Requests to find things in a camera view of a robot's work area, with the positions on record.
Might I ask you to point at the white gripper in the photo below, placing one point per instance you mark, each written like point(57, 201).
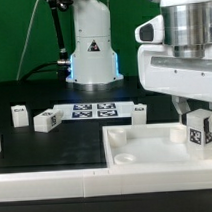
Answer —
point(161, 72)

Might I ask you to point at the white square tabletop part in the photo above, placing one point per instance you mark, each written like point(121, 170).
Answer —
point(148, 143)

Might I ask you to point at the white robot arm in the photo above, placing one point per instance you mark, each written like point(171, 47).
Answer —
point(183, 25)

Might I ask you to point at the white fiducial marker sheet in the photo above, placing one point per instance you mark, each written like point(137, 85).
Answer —
point(99, 110)

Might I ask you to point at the white front obstacle wall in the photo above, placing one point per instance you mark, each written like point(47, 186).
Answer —
point(135, 179)

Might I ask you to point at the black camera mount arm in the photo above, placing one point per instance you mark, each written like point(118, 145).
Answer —
point(55, 6)

